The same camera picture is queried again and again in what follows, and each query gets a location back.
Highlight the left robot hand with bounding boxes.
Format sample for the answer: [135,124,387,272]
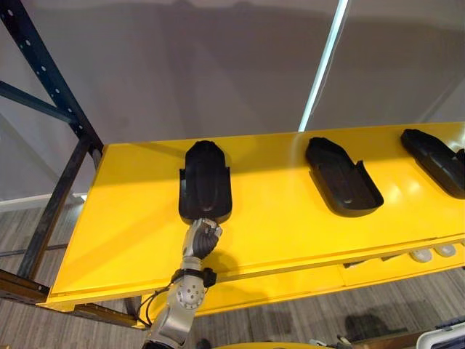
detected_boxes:
[181,217,224,261]

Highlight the yellow metal shelf board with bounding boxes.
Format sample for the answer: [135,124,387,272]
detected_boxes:
[46,121,465,313]

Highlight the dark metal rack frame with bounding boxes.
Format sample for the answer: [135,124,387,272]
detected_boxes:
[0,0,146,328]

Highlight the yellow lower shelf board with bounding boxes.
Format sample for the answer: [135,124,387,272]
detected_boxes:
[139,241,465,321]

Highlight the black plastic housing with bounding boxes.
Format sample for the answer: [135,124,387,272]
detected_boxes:
[400,128,465,200]
[304,136,385,219]
[178,140,233,225]

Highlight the white plastic crate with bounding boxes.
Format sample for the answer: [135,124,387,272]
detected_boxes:
[416,324,465,349]

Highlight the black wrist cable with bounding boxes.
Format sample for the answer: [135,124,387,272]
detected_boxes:
[139,278,179,330]

